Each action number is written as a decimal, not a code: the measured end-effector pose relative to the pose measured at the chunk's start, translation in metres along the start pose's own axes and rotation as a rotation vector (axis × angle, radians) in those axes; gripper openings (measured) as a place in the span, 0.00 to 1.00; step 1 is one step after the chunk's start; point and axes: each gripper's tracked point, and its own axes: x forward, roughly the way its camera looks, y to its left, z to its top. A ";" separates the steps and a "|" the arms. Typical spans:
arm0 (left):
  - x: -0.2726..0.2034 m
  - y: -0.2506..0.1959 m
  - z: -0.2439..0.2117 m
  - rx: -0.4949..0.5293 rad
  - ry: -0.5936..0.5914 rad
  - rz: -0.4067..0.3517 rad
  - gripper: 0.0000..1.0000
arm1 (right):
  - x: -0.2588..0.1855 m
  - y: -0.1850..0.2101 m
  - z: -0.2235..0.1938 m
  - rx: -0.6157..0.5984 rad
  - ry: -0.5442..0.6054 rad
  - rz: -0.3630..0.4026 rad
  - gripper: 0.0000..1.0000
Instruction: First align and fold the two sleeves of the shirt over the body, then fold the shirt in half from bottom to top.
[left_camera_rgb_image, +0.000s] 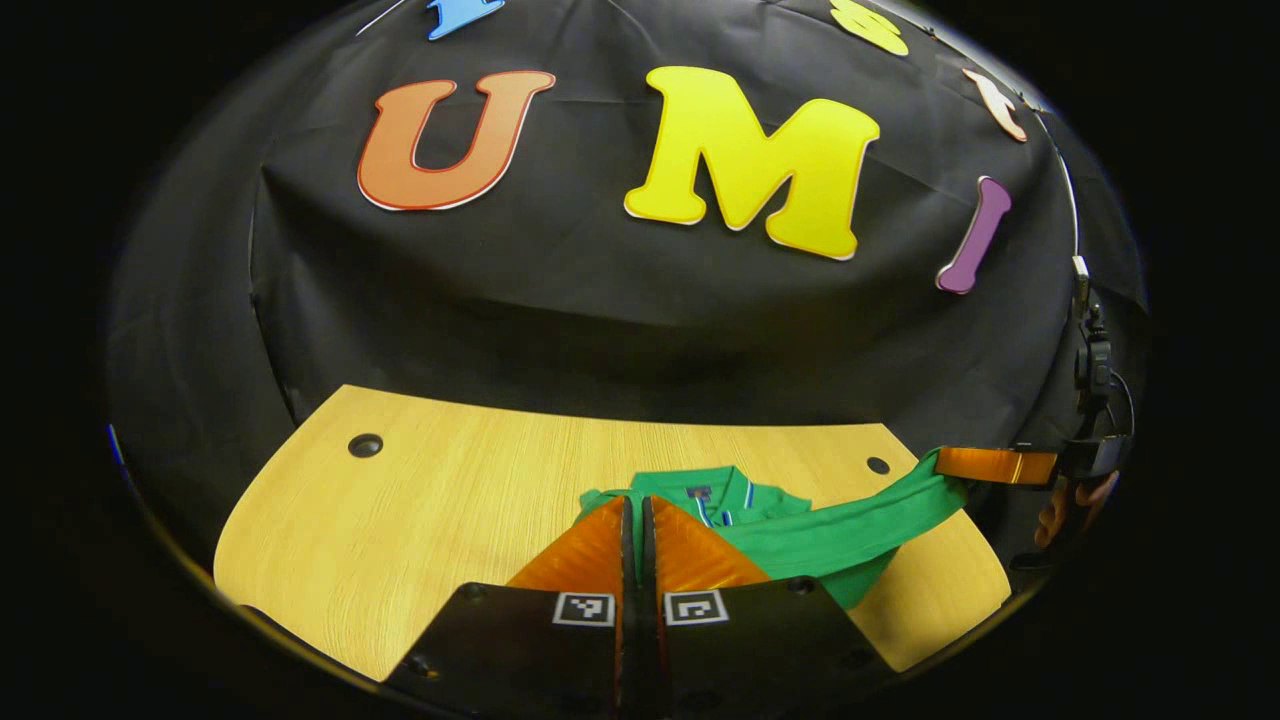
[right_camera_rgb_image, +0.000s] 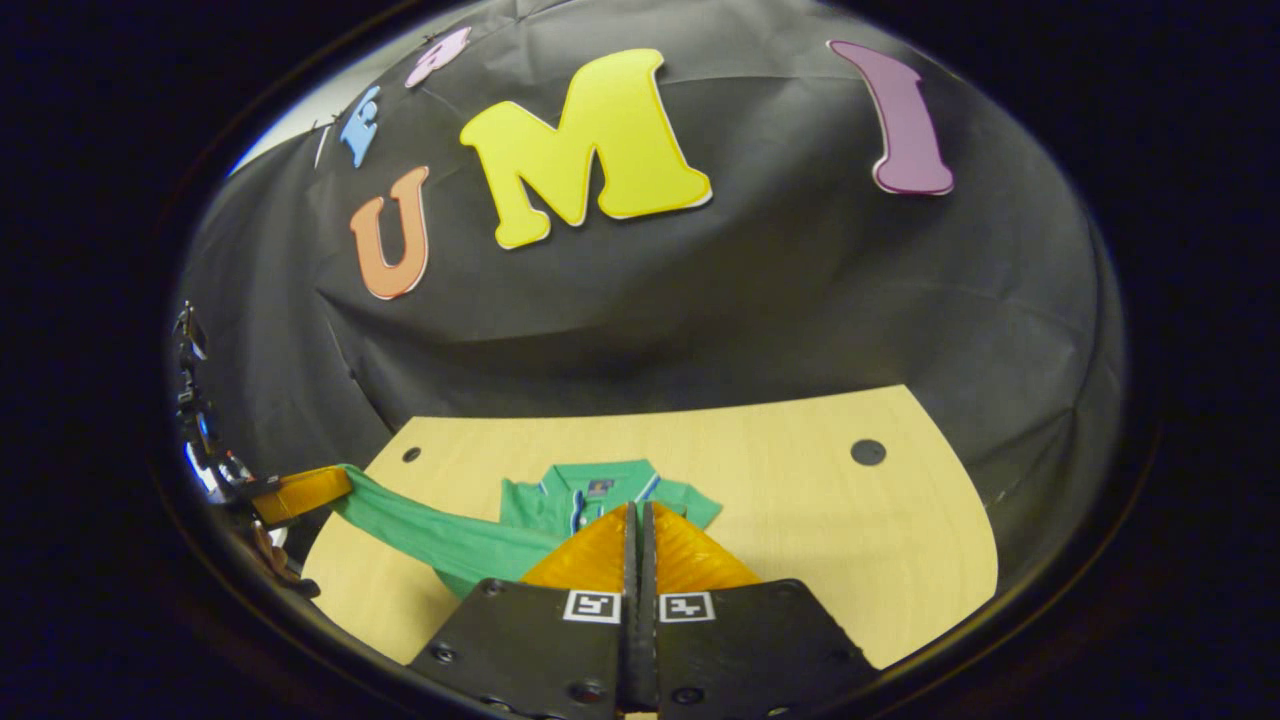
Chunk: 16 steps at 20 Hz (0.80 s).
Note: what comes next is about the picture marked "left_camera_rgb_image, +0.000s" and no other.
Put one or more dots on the green T-shirt with striped collar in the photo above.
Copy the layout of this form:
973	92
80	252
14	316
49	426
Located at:
800	535

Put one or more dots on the black backdrop cloth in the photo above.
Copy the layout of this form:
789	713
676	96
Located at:
600	320

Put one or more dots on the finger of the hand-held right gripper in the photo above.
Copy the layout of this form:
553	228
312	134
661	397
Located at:
1000	466

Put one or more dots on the black camera on stand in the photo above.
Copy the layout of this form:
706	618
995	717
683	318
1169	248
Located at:
1098	360

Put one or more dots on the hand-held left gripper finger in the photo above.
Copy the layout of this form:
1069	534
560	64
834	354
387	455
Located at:
627	600
648	600

